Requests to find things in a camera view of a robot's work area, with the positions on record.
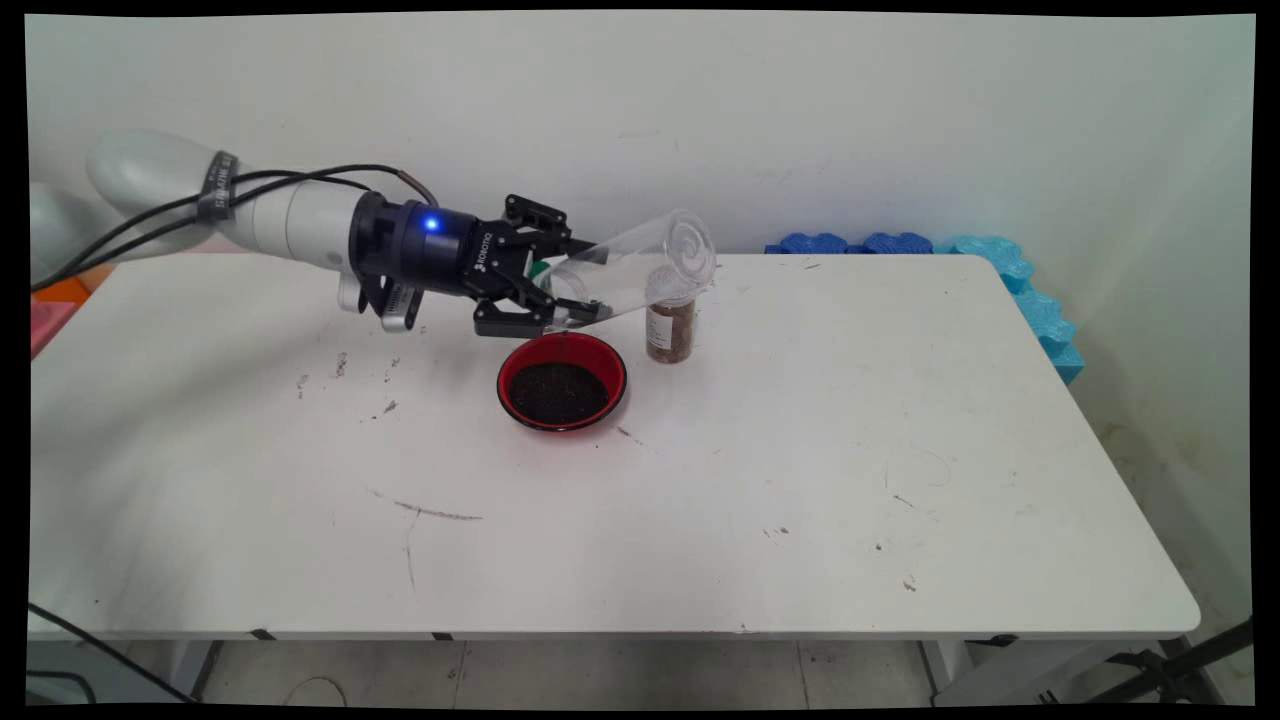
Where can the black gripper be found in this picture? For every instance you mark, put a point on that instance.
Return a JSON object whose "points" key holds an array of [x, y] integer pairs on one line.
{"points": [[430, 250]]}

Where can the tall clear plastic jar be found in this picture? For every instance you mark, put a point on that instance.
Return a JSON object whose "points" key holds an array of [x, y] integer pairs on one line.
{"points": [[640, 265]]}

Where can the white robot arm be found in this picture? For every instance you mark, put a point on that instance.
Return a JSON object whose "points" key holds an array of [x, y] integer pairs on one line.
{"points": [[150, 170]]}

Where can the small green-lidded jar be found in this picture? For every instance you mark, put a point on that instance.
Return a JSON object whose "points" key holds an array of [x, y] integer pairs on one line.
{"points": [[541, 268]]}

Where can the red bowl with dark grounds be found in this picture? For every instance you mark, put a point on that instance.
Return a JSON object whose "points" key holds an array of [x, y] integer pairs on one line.
{"points": [[560, 395]]}

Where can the white-lidded brown spice jar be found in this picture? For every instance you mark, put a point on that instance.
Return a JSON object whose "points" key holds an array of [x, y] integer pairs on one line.
{"points": [[670, 335]]}

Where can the orange box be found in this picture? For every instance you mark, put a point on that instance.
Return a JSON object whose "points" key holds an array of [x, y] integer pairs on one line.
{"points": [[60, 290]]}

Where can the pink box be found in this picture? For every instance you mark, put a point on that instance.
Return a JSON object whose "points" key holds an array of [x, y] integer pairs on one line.
{"points": [[48, 328]]}

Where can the light blue foam mat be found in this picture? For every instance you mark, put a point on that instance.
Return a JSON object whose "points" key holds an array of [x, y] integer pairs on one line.
{"points": [[1040, 310]]}

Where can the black tripod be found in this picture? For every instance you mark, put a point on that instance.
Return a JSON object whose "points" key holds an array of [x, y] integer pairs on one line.
{"points": [[1180, 660]]}

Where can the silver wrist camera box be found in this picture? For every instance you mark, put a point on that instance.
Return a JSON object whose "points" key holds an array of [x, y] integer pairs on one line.
{"points": [[400, 312]]}

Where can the white table leg frame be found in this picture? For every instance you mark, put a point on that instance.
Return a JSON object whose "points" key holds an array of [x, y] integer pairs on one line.
{"points": [[150, 665]]}

